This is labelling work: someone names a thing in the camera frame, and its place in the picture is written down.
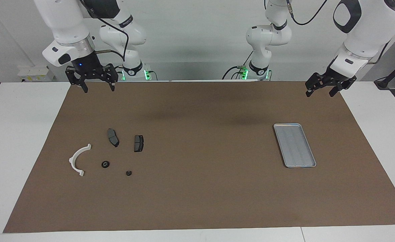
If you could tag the short dark grey brake pad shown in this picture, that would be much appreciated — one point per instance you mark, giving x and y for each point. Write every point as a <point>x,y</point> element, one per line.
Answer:
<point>139,143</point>

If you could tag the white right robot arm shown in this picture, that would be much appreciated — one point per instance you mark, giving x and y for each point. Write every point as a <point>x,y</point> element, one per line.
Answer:
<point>63,20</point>

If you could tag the silver metal tray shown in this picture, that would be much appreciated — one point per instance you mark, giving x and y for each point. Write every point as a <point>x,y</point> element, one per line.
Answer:
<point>295,146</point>

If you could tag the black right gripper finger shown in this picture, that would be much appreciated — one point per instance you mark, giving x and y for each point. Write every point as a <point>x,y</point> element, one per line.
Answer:
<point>73,75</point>
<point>111,75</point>

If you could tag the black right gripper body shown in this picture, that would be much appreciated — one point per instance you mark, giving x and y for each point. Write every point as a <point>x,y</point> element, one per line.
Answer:
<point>86,65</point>

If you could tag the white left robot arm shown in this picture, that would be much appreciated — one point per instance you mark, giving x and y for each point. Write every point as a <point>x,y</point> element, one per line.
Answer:
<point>368,30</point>

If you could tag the white curved plastic bracket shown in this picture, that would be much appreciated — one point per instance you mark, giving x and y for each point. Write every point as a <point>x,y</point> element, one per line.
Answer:
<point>72,163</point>

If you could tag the large black bearing gear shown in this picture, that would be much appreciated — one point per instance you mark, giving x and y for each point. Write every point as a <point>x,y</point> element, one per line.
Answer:
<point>105,164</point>

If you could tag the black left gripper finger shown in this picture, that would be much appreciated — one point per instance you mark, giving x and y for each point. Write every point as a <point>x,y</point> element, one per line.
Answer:
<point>343,86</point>
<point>315,81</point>

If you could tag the long dark grey brake pad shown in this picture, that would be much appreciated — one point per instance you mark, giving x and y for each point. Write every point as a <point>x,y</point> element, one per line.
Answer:
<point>113,137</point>

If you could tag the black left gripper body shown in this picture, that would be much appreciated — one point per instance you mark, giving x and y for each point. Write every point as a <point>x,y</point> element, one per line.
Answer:
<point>335,76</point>

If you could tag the black stand with foot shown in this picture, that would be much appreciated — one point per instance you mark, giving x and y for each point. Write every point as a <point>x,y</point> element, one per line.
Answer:
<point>385,82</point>

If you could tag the brown table mat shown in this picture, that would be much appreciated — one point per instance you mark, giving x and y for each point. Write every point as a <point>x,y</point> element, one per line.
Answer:
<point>197,188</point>

